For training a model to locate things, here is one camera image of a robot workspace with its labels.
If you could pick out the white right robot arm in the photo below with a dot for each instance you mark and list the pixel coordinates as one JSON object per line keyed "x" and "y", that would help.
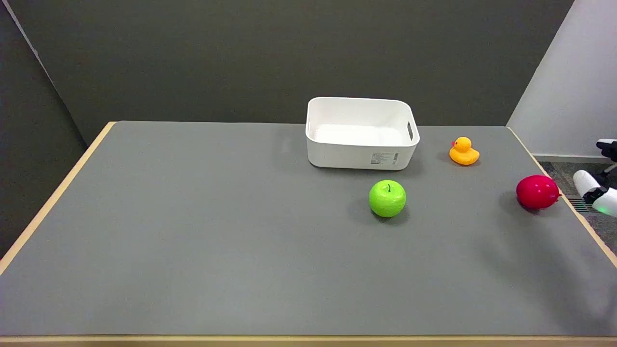
{"x": 595, "y": 192}

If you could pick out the red pomegranate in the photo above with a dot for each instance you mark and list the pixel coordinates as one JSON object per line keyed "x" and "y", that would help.
{"x": 537, "y": 192}

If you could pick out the white plastic storage bin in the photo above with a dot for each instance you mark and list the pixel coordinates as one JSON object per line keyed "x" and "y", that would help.
{"x": 359, "y": 144}

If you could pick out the green apple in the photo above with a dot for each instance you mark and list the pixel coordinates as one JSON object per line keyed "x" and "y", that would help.
{"x": 387, "y": 198}

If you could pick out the yellow rubber duck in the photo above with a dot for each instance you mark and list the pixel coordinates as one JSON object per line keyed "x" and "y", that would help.
{"x": 463, "y": 153}

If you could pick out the black office chair base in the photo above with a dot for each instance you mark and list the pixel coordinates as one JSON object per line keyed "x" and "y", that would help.
{"x": 608, "y": 150}

